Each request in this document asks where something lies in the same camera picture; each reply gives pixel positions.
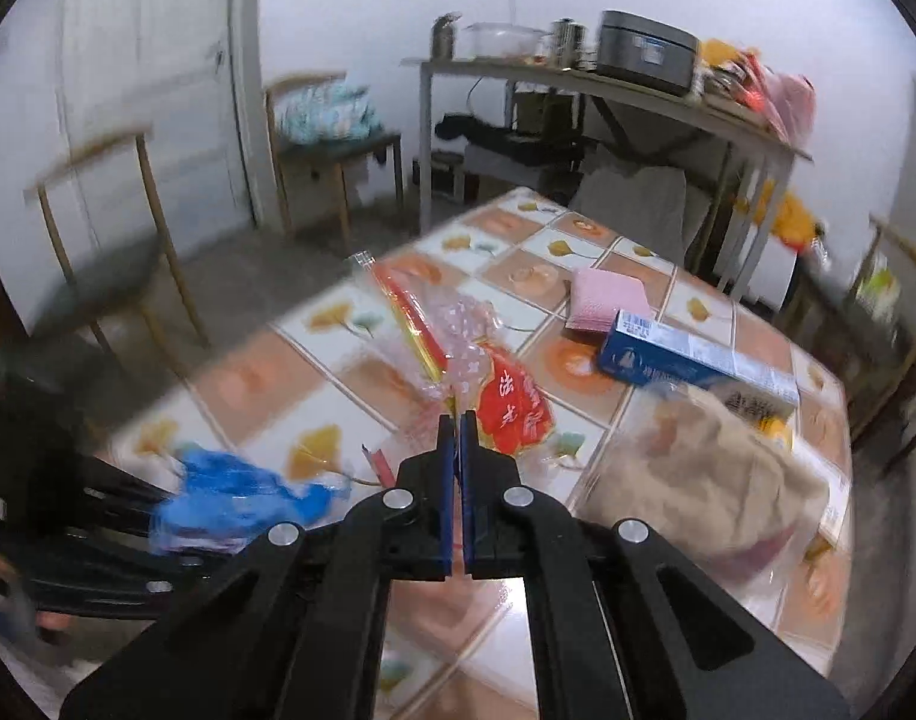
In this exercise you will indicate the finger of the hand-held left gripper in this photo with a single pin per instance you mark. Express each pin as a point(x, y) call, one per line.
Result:
point(113, 577)
point(120, 484)

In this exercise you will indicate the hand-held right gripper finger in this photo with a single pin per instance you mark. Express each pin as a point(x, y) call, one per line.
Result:
point(467, 480)
point(449, 480)

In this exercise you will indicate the clear wrapper with red label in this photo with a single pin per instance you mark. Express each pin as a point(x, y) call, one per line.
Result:
point(510, 405)

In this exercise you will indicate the blue plastic bag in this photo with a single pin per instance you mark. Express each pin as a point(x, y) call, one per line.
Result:
point(218, 502)

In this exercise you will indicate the clear pink-dotted wrapper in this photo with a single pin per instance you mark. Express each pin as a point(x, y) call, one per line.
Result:
point(458, 334)

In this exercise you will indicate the pink mesh sponge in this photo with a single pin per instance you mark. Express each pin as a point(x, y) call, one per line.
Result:
point(604, 296)

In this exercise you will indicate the blue toothpaste box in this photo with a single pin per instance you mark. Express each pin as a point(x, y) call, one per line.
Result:
point(675, 364)

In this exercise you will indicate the small red wrapper strip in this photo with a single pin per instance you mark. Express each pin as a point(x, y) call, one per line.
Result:
point(379, 465)

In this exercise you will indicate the wooden chair with dark seat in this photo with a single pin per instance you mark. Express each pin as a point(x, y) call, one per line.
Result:
point(98, 277)

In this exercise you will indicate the black stool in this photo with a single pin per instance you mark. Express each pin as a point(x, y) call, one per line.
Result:
point(446, 172)

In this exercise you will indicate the wooden chair with floral cloth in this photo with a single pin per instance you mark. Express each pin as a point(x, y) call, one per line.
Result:
point(330, 148)

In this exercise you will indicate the black cloth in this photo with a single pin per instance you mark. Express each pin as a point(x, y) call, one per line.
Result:
point(465, 127)

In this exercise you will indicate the brown box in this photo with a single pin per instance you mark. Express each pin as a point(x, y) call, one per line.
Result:
point(536, 109)

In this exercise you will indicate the floral cloth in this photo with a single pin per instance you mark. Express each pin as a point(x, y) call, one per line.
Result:
point(323, 112)

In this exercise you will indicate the white door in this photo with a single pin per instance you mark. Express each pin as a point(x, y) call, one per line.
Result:
point(150, 75)

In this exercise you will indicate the yellow plastic bag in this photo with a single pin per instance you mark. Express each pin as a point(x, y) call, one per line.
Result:
point(791, 221)

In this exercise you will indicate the grey side table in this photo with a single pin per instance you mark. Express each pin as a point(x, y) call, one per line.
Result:
point(653, 97)

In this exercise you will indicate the glass bowl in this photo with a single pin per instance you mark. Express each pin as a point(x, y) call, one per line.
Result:
point(503, 41)

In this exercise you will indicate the steel cup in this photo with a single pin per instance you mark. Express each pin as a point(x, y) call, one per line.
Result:
point(560, 41)
point(578, 43)

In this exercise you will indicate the green and white packets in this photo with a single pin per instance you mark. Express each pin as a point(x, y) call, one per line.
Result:
point(874, 289)

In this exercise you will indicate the grey rice cooker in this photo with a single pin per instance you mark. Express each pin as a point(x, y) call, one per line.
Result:
point(645, 52)

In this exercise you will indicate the pile of snack packets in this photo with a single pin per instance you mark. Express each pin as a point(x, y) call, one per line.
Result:
point(757, 90)

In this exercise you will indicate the wooden chair with packets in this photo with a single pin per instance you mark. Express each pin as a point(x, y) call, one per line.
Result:
point(907, 247)

